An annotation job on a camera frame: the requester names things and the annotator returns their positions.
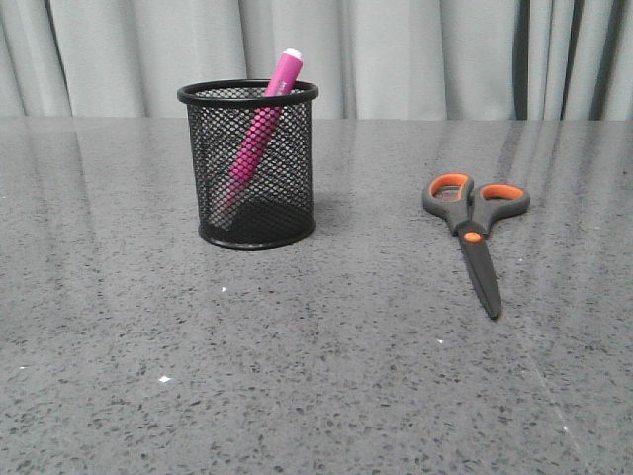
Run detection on pink highlighter pen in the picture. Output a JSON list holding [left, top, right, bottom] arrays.
[[221, 48, 304, 214]]

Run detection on black mesh pen cup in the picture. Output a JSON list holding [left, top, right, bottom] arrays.
[[177, 79, 318, 250]]

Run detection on grey curtain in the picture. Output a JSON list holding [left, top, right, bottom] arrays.
[[1, 1, 632, 121]]

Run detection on grey orange scissors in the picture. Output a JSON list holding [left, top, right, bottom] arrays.
[[421, 173, 530, 320]]

